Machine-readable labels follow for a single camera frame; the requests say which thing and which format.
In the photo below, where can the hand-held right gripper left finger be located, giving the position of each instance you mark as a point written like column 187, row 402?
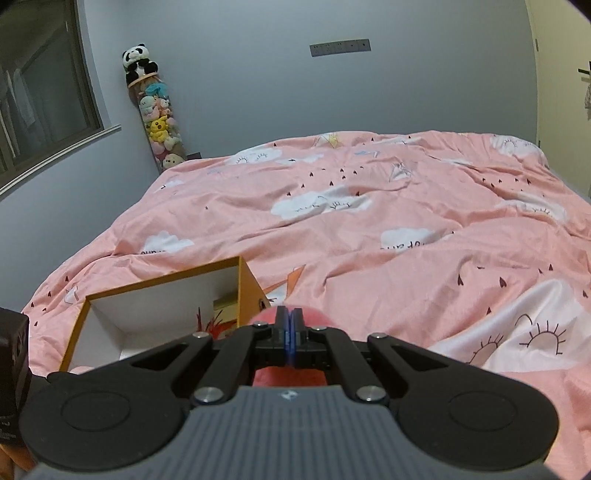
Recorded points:
column 282, row 332

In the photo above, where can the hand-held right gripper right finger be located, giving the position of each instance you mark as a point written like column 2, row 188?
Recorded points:
column 295, row 332

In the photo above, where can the orange cardboard box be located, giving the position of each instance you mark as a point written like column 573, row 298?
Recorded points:
column 251, row 286

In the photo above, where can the gold small box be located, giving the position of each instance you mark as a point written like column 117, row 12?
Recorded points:
column 226, row 304

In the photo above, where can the red feather toy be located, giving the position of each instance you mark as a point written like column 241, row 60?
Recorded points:
column 217, row 327

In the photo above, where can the pink printed blanket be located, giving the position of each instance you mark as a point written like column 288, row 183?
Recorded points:
column 369, row 240

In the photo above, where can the clear tube of plush toys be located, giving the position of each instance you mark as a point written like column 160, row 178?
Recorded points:
column 159, row 129

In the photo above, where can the window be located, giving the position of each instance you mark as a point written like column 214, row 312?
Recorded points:
column 41, row 83

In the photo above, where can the panda plush toy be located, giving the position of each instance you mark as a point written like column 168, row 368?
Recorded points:
column 138, row 62

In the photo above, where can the white door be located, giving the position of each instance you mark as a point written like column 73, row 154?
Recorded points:
column 561, row 69

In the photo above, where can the grey wall outlet strip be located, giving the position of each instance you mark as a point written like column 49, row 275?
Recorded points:
column 340, row 47

